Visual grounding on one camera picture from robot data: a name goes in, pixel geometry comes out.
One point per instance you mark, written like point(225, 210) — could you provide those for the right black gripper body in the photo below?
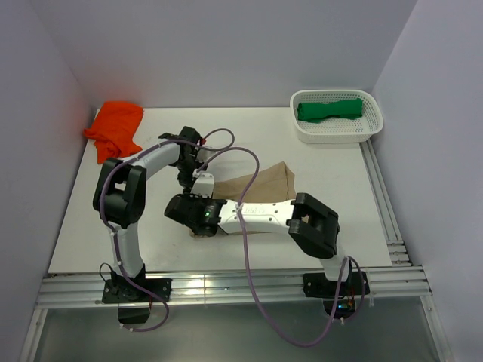
point(201, 199)

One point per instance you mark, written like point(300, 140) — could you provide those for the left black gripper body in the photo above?
point(186, 170)

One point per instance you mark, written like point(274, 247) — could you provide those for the beige t-shirt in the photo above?
point(268, 184)

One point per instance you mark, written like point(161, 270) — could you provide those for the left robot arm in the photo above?
point(120, 199)

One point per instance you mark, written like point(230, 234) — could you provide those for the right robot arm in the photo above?
point(313, 226)

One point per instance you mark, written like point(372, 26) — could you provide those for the orange t-shirt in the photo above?
point(113, 130)

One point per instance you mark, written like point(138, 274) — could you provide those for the white plastic basket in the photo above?
point(337, 130)

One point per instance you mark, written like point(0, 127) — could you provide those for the rolled green t-shirt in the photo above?
point(318, 112)

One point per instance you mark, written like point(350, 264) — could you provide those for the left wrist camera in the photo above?
point(204, 154)

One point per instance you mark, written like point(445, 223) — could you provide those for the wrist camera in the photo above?
point(204, 154)
point(203, 184)

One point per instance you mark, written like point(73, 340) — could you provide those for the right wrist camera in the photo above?
point(203, 184)

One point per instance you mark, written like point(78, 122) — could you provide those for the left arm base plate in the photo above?
point(120, 291)

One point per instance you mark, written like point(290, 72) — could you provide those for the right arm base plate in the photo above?
point(316, 285)

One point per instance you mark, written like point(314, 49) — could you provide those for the aluminium rail frame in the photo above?
point(213, 316)

